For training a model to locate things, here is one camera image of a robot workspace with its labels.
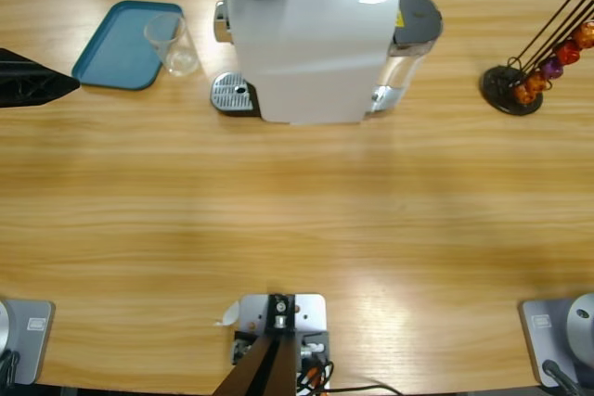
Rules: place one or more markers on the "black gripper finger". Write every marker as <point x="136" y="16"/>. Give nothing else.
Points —
<point x="28" y="87"/>
<point x="28" y="64"/>

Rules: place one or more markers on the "clear glass cup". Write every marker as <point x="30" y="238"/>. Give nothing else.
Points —
<point x="178" y="60"/>

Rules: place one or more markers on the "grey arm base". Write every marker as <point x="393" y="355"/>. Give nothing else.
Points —
<point x="32" y="345"/>
<point x="538" y="345"/>

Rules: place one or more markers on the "white coffee machine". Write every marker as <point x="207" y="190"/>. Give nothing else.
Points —
<point x="306" y="53"/>

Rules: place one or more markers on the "orange coffee capsule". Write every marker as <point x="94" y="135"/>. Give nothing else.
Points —
<point x="524" y="95"/>
<point x="536" y="83"/>
<point x="584" y="35"/>

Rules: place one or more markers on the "purple coffee capsule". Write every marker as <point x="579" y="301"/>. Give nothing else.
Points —
<point x="551" y="68"/>

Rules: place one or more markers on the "teal plastic tray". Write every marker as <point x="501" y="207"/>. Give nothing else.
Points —
<point x="120" y="48"/>

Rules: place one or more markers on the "clear water tank grey lid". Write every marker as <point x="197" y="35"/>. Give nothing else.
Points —
<point x="417" y="16"/>

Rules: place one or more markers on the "black capsule stand with rods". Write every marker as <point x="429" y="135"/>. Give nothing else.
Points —
<point x="503" y="90"/>

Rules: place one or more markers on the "white tape tab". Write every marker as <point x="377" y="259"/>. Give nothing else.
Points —
<point x="227" y="315"/>

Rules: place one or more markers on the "white mount block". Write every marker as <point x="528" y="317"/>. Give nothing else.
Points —
<point x="311" y="305"/>

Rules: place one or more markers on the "dark mount post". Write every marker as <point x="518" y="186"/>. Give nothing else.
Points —
<point x="278" y="368"/>

